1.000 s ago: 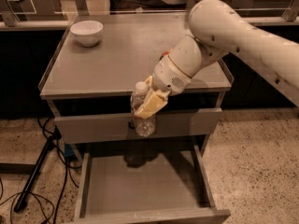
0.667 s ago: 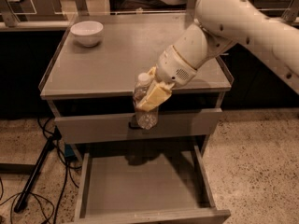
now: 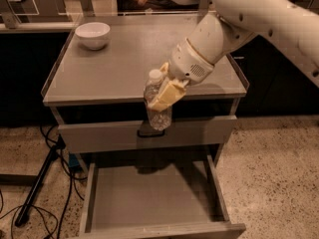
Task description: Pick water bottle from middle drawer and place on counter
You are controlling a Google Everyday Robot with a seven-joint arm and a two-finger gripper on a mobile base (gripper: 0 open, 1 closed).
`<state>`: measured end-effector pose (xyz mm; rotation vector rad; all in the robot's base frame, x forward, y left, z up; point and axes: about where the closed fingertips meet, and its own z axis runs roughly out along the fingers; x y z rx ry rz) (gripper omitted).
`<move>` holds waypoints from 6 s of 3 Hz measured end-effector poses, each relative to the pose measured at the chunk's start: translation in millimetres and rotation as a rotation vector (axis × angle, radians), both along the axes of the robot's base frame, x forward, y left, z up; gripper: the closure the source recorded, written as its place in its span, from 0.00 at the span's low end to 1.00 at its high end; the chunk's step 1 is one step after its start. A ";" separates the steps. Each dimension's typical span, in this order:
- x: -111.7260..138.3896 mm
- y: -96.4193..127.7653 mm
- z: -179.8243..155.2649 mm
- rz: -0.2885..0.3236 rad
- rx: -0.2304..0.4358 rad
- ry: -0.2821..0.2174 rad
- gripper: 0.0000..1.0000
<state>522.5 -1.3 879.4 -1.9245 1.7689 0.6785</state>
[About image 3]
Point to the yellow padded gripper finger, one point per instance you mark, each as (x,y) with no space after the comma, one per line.
(170,92)
(164,69)

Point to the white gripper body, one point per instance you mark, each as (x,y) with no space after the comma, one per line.
(188,65)

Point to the clear plastic water bottle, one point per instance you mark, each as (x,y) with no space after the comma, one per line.
(159,115)

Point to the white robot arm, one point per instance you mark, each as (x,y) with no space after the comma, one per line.
(293,30)

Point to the grey top drawer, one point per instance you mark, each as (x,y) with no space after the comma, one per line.
(122,135)

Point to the grey drawer cabinet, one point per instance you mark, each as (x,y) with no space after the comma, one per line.
(107,85)

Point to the grey open middle drawer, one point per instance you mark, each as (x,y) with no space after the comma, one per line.
(180,201)

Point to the white ceramic bowl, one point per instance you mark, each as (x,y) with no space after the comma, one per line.
(94,35)

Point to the black metal stand leg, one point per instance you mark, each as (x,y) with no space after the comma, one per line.
(52,155)

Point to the clear acrylic barrier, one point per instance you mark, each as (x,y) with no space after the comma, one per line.
(37,16)

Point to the black drawer handle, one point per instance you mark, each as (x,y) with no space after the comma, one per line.
(150,134)

